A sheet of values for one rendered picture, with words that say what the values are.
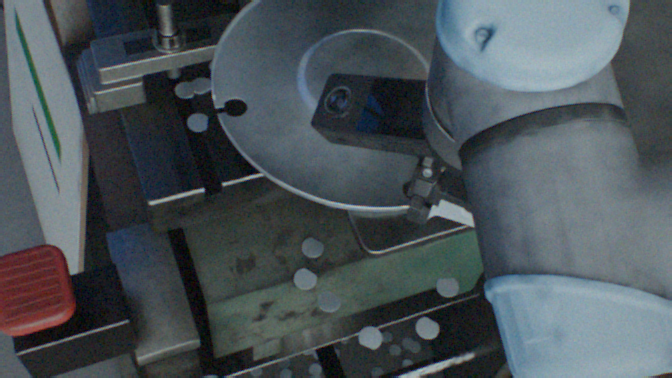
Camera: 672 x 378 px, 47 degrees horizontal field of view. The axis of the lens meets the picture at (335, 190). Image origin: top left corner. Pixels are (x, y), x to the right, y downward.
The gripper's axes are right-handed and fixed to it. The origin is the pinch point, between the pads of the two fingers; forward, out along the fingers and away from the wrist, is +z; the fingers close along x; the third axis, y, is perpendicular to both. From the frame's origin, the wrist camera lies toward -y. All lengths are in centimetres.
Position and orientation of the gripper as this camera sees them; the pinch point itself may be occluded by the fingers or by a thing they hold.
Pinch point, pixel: (425, 192)
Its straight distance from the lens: 65.5
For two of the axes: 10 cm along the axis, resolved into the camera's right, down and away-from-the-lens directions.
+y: 9.2, 3.6, -1.3
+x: 3.8, -9.0, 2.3
